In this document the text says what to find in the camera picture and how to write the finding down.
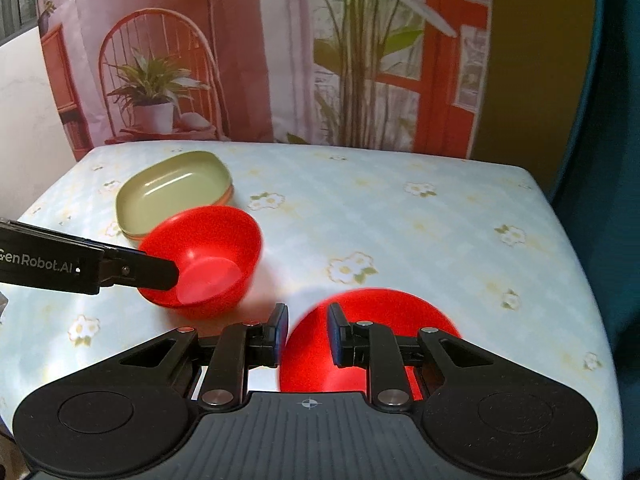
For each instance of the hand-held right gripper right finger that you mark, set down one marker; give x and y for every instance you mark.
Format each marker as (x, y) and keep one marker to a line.
(336, 335)

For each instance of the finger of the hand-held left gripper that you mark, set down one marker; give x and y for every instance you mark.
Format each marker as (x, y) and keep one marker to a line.
(145, 270)

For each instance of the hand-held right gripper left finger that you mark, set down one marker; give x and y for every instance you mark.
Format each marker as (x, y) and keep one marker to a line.
(276, 335)

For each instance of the red bowl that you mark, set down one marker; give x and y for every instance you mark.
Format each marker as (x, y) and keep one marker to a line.
(220, 240)
(380, 305)

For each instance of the orange square plate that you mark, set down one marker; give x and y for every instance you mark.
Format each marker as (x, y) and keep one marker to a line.
(227, 194)

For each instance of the floral tablecloth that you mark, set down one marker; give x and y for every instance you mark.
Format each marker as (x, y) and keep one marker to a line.
(400, 220)

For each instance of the printed backdrop cloth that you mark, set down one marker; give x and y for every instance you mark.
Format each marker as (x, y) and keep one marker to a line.
(280, 60)

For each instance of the dark window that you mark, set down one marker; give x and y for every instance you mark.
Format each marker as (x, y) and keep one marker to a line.
(15, 0)

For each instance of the teal curtain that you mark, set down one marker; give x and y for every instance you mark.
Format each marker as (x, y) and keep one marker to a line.
(617, 110)

